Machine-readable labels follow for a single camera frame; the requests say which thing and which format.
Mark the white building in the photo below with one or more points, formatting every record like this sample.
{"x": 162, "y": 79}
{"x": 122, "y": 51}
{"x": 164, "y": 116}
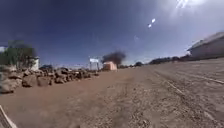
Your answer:
{"x": 35, "y": 63}

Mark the brown dirt gravel ground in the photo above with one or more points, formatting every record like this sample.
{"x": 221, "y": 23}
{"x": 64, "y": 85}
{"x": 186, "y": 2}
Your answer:
{"x": 110, "y": 100}

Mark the white sign on posts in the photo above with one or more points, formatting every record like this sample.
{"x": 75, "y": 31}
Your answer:
{"x": 94, "y": 60}

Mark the dark tree behind pink building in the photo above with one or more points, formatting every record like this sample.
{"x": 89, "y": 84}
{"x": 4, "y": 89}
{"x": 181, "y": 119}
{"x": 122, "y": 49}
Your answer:
{"x": 115, "y": 57}

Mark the pile of brown rocks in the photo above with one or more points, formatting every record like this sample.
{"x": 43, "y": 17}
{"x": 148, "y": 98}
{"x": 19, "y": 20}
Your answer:
{"x": 30, "y": 80}

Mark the distant row of dark trees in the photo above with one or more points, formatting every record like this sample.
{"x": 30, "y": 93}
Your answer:
{"x": 163, "y": 60}

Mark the large pale building with roof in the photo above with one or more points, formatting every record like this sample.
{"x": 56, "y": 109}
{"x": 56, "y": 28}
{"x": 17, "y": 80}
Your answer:
{"x": 209, "y": 47}

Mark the small pale pink building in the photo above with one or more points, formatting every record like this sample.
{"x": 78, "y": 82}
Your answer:
{"x": 109, "y": 66}

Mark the green bushy tree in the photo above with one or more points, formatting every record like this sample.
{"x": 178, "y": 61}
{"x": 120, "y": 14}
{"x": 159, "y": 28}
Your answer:
{"x": 18, "y": 55}

